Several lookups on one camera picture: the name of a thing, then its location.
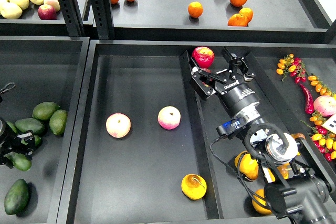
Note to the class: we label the pink apple right tray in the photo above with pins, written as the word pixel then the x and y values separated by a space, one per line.
pixel 325 105

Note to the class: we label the black left tray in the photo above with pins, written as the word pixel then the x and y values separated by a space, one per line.
pixel 43 69

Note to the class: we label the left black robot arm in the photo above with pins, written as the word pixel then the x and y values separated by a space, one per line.
pixel 4 127

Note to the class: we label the red chili pepper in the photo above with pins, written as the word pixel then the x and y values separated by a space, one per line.
pixel 309 108

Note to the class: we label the yellow pear with stem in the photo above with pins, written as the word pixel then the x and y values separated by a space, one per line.
pixel 247 166

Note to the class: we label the green avocado pile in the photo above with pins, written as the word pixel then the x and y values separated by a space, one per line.
pixel 37 138
pixel 31 124

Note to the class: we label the dark red apple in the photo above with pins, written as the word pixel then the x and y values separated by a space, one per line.
pixel 205 79

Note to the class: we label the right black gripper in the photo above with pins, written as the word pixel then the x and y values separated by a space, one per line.
pixel 235 96

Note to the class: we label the red apple on left shelf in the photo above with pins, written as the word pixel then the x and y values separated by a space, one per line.
pixel 47 12

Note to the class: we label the pink apple centre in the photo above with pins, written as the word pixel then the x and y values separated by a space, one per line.
pixel 169 117

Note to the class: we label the dark green avocado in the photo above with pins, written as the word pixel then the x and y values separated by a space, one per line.
pixel 19 161
pixel 17 198

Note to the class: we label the black divided middle tray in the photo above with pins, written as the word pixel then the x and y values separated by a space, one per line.
pixel 137 178

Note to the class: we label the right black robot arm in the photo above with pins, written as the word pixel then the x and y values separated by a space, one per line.
pixel 296 186

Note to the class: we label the white label card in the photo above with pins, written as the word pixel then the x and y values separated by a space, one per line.
pixel 330 124

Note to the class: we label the pale yellow apple front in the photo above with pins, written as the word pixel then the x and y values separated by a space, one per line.
pixel 11 11

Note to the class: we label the pink apple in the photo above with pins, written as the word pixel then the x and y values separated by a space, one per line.
pixel 169 117
pixel 118 125

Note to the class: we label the pink peach on shelf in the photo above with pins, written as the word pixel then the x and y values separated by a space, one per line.
pixel 54 3

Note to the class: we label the green avocado lower pile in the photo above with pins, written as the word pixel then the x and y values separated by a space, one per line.
pixel 37 138

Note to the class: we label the cherry tomato bunch lower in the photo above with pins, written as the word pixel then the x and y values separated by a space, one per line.
pixel 323 139

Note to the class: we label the black upper shelf tray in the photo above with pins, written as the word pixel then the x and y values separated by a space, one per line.
pixel 286 21

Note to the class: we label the cherry tomato bunch upper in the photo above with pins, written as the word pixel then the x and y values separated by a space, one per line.
pixel 291 66

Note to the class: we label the black shelf upright post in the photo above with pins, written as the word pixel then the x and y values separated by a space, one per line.
pixel 72 17

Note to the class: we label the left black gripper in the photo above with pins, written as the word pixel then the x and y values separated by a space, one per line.
pixel 10 142

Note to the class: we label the orange cherry tomato bunch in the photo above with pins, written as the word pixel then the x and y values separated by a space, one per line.
pixel 320 87

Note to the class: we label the orange on shelf front right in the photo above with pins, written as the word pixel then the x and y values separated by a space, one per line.
pixel 238 20

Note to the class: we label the green avocado upper pile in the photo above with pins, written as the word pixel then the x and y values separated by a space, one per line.
pixel 31 124

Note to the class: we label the light green avocado beside top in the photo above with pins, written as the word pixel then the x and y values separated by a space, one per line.
pixel 57 122

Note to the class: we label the pink apple left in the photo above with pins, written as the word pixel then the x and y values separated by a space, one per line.
pixel 118 125

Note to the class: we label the bright red apple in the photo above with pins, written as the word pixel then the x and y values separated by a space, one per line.
pixel 204 56

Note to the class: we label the yellow pear with brown top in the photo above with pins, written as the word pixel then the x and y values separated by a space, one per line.
pixel 299 139

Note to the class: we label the orange on shelf centre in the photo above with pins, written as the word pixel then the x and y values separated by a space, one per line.
pixel 195 9

